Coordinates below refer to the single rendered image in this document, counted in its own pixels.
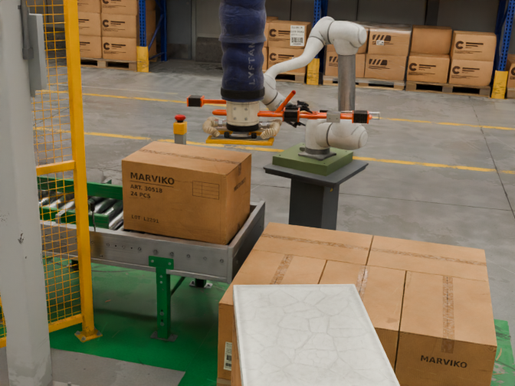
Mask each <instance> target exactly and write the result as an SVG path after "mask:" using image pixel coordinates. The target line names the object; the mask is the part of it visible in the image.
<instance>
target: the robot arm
mask: <svg viewBox="0 0 515 386"><path fill-rule="evenodd" d="M366 37H367V34H366V29H365V28H364V27H363V26H361V25H359V24H357V23H354V22H350V21H334V20H333V19H332V18H331V17H323V18H321V19H320V20H319V21H318V22H317V23H316V24H315V26H314V27H313V29H312V31H311V32H310V36H309V37H308V39H307V44H306V47H305V49H304V52H303V54H302V55H301V56H299V57H297V58H294V59H292V60H288V61H285V62H281V63H279V64H275V65H274V66H272V67H270V68H269V69H268V70H267V71H266V72H265V73H264V87H265V95H264V99H263V100H259V101H261V102H262V103H263V104H264V105H265V106H266V107H267V108H268V109H269V110H270V111H276V110H277V108H278V107H279V106H280V105H281V104H282V103H283V102H284V100H285V99H286V97H284V96H283V95H281V94H280V93H279V92H278V91H276V89H275V88H276V81H275V77H276V76H277V75H278V74H280V73H283V72H286V71H289V70H295V69H298V68H302V67H305V66H306V65H308V64H309V63H310V62H311V61H312V60H313V59H314V58H315V57H316V55H317V54H318V53H319V52H320V50H321V49H322V48H323V46H324V45H327V44H333V46H334V47H335V50H336V53H337V54H338V112H340V111H353V110H355V90H356V53H357V52H358V50H359V47H361V46H363V45H364V44H365V42H366ZM299 105H302V106H299ZM308 106H309V104H307V103H305V102H300V101H299V100H298V101H297V104H295V105H294V104H293V103H292V102H290V101H289V102H288V103H287V105H286V106H285V108H299V107H300V111H303V110H306V111H307V112H310V113H313V112H312V111H310V110H309V109H310V108H308ZM286 123H288V124H289V125H292V126H293V127H295V128H297V125H298V126H300V125H303V126H306V132H305V146H301V147H300V151H302V152H299V153H298V156H303V157H307V158H310V159H316V160H318V161H323V160H324V159H328V158H329V157H332V156H335V155H336V152H331V151H330V147H334V148H337V149H345V150H355V149H359V148H362V147H363V146H364V145H365V144H366V142H367V139H368V135H367V131H366V129H365V128H364V127H363V126H362V125H361V123H352V120H351V119H341V120H340V123H327V122H326V119H309V120H307V125H305V124H303V123H301V122H294V124H293V123H292V122H286Z"/></svg>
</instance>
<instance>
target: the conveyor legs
mask: <svg viewBox="0 0 515 386"><path fill-rule="evenodd" d="M52 259H53V257H49V258H48V259H46V261H45V262H43V266H44V265H45V264H46V262H47V263H48V262H49V261H50V260H52ZM71 264H72V265H74V264H78V260H71ZM72 267H74V266H72ZM185 278H186V276H183V277H182V278H181V279H180V280H179V282H177V284H176V285H175V286H174V288H173V289H172V290H171V292H170V274H166V285H161V284H156V292H157V338H161V339H168V338H169V336H170V335H171V298H170V297H171V296H172V295H173V293H174V292H175V291H176V290H177V289H178V287H179V286H180V285H181V283H182V282H183V280H184V279H185ZM197 283H202V287H204V286H205V284H206V280H202V279H197V278H195V286H197Z"/></svg>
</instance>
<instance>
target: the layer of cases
mask: <svg viewBox="0 0 515 386"><path fill-rule="evenodd" d="M372 237H373V239H372ZM292 284H355V287H356V289H357V291H358V294H359V296H360V298H361V300H362V303H363V305H364V306H365V309H366V311H367V313H368V316H369V318H370V320H371V322H372V325H373V327H374V329H375V331H376V334H377V336H378V337H379V341H380V342H381V344H382V347H383V349H384V351H385V354H386V356H387V358H388V360H389V363H390V365H391V366H392V370H393V371H394V368H395V376H396V378H397V380H398V382H399V385H400V386H490V383H491V379H492V374H493V369H494V361H495V357H496V352H497V339H496V333H495V327H494V316H493V310H492V303H491V297H490V286H489V280H488V274H487V263H486V257H485V251H484V250H482V249H477V248H470V247H459V246H452V245H447V244H435V243H429V242H422V241H416V240H405V239H398V238H392V237H381V236H375V235H374V236H372V235H368V234H357V233H351V232H345V231H333V230H327V229H320V228H315V227H303V226H297V225H290V224H279V223H273V222H269V223H268V225H267V226H266V228H265V229H264V232H263V233H262V235H261V236H260V238H259V239H258V241H257V243H256V244H255V245H254V247H253V249H252V251H251V252H250V253H249V255H248V257H247V259H246V260H245V262H244V263H243V265H242V266H241V269H240V270H239V271H238V273H237V275H236V276H235V278H234V279H233V281H232V282H231V284H230V286H229V287H228V289H227V290H226V292H225V294H224V295H223V297H222V298H221V300H220V302H219V304H218V378H220V379H225V380H230V381H231V352H232V323H233V285H292ZM398 340H399V341H398ZM397 343H398V348H397ZM396 349H397V354H396ZM395 356H396V361H395Z"/></svg>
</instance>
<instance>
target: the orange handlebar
mask: <svg viewBox="0 0 515 386"><path fill-rule="evenodd" d="M203 103H214V104H226V100H207V99H203ZM260 112H261V113H260ZM262 112H263V113H262ZM312 112H313V113H310V112H300V113H299V118H307V119H326V113H318V111H312ZM212 114H213V115H216V116H227V112H226V110H213V111H212ZM282 115H283V111H280V113H275V111H261V110H259V113H257V116H263V117H282ZM340 119H352V114H351V113H341V114H340Z"/></svg>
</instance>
